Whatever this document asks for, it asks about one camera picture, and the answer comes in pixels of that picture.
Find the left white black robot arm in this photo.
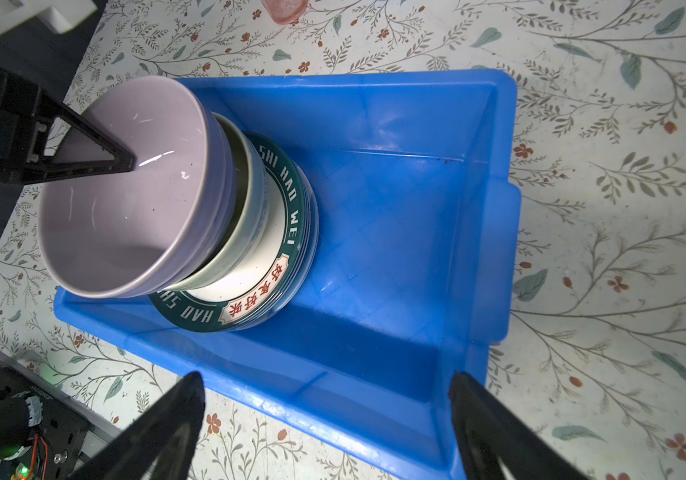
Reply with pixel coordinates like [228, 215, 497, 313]
[0, 67, 135, 460]

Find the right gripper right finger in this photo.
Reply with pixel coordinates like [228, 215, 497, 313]
[449, 372, 586, 479]

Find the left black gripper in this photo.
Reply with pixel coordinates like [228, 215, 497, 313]
[0, 68, 136, 185]

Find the pink translucent cup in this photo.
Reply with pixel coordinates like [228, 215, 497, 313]
[261, 0, 309, 25]

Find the floral table mat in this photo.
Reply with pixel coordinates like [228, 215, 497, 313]
[0, 1, 686, 479]

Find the blue plastic bin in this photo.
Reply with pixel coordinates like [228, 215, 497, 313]
[54, 70, 521, 479]

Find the green ceramic bowl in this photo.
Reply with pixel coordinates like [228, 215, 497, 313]
[167, 112, 270, 291]

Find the white plate green rim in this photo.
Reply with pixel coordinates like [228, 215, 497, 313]
[150, 132, 319, 333]

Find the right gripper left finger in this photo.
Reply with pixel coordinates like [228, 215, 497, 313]
[70, 371, 206, 479]

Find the pink ceramic bowl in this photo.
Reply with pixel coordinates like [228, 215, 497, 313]
[38, 76, 237, 299]

